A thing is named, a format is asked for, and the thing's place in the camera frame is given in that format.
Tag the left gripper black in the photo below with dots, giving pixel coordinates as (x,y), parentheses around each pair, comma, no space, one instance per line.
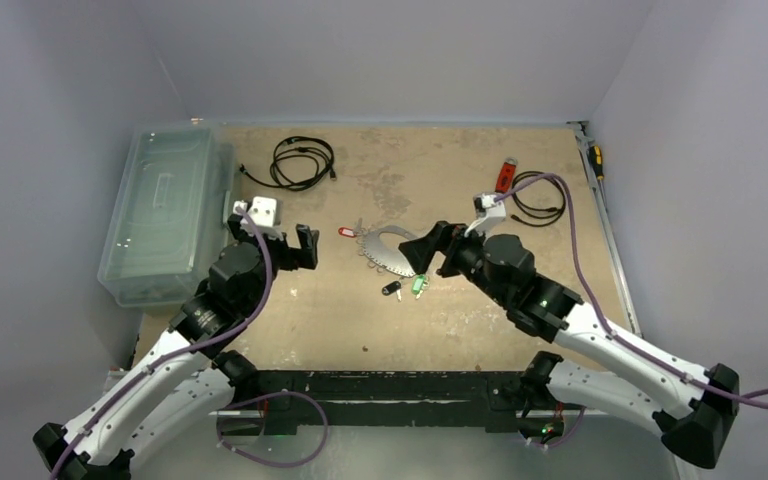
(291,254)

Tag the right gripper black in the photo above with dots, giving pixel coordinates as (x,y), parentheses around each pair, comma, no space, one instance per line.
(448,245)

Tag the black fob key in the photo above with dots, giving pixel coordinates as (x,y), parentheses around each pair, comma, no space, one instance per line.
(393,289)

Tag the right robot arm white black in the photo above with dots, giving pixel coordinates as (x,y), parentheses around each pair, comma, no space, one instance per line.
(690,407)

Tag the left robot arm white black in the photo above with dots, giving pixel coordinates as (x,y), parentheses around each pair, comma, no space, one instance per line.
(189,371)

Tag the clear plastic storage bin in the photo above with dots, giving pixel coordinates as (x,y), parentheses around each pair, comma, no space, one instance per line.
(168,224)

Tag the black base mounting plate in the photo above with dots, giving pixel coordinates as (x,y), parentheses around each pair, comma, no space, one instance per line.
(282,401)

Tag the yellow black screwdriver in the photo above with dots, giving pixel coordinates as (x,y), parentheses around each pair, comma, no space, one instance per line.
(595,159)

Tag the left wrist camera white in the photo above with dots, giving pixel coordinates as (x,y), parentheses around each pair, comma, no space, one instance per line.
(260,213)

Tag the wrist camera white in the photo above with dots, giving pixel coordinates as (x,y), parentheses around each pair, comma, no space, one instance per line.
(260,213)
(490,211)

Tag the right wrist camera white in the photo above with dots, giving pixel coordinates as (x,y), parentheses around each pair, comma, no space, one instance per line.
(490,211)

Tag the red handled adjustable wrench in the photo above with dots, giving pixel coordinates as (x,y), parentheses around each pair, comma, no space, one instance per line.
(506,175)

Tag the aluminium frame rail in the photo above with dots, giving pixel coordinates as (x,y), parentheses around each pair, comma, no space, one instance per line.
(336,318)

